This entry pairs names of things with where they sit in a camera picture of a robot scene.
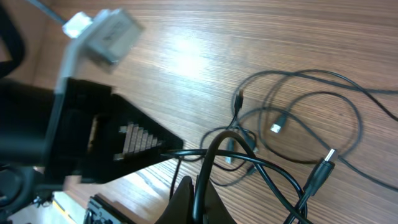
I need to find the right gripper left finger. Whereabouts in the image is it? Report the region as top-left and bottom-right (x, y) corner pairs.
(155, 176), (194, 224)

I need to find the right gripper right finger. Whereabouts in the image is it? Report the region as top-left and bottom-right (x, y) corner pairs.
(203, 182), (236, 224)

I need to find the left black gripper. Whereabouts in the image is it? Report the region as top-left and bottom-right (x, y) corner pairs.
(44, 78), (183, 184)

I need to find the thick black USB cable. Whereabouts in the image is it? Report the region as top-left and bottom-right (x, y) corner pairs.
(161, 70), (398, 224)

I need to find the thin black USB cable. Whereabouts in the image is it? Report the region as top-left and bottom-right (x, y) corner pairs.
(169, 68), (398, 200)

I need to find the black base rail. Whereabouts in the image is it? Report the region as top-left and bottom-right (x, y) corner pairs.
(83, 195), (135, 224)

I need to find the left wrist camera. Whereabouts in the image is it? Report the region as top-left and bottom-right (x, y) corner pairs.
(54, 8), (146, 94)

